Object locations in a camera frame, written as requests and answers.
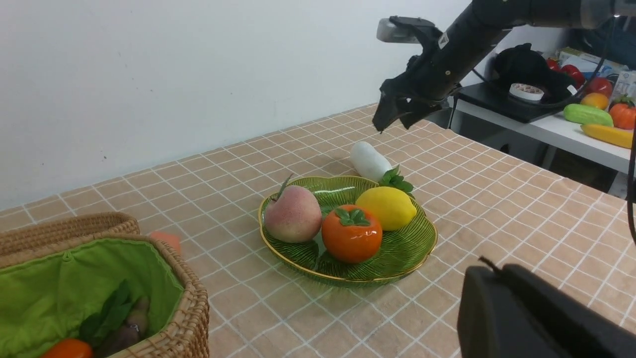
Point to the green toy cucumber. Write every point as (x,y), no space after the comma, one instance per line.
(582,114)

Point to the pink toy peach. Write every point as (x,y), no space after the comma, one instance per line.
(293,215)

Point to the black tray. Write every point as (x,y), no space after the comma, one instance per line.
(487,96)

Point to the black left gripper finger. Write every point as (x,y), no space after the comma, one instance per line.
(510,312)

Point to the woven rattan basket green lining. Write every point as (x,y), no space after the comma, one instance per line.
(103,297)

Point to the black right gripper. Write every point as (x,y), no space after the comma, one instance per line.
(420,91)

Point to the yellow toy banana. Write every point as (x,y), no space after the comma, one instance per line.
(614,136)

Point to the roll of white tape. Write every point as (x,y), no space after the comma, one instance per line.
(526,92)

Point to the white side table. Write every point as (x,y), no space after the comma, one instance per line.
(557,132)

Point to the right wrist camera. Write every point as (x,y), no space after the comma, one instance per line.
(407,30)

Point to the yellow toy lemon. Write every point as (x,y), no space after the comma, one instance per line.
(392,207)

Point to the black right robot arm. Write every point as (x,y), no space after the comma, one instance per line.
(494,19)

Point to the checkered beige tablecloth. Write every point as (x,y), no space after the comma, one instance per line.
(482,202)

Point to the red toy tomato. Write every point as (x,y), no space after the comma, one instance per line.
(623,113)

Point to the red toy apple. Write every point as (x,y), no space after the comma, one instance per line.
(600,85)

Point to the orange toy persimmon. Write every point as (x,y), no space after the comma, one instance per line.
(351,234)

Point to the orange toy carrot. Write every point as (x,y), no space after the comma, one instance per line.
(94,329)

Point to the black cloth bundle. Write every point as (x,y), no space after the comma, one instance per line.
(522,65)

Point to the white toy radish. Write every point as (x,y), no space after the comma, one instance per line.
(372,165)

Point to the orange toy fruit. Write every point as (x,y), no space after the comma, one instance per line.
(595,100)

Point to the orange foam cube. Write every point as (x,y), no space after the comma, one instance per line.
(169,239)

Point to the purple toy eggplant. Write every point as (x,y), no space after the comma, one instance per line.
(131,331)

